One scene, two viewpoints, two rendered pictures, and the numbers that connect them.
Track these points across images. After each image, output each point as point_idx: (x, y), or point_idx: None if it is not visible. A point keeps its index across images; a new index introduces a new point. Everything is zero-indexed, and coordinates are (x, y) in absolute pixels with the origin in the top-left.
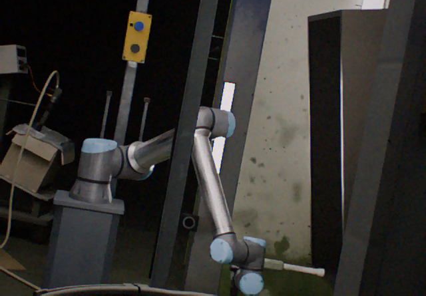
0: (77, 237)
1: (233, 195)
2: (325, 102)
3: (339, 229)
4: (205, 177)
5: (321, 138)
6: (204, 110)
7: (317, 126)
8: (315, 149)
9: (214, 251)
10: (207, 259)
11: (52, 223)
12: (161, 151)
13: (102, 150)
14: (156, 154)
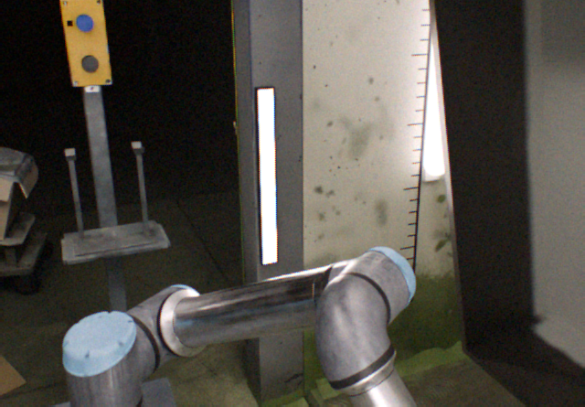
0: None
1: (301, 244)
2: (464, 111)
3: (494, 289)
4: None
5: (462, 170)
6: (363, 297)
7: (456, 154)
8: (455, 191)
9: None
10: (281, 334)
11: None
12: (239, 337)
13: (111, 363)
14: (228, 338)
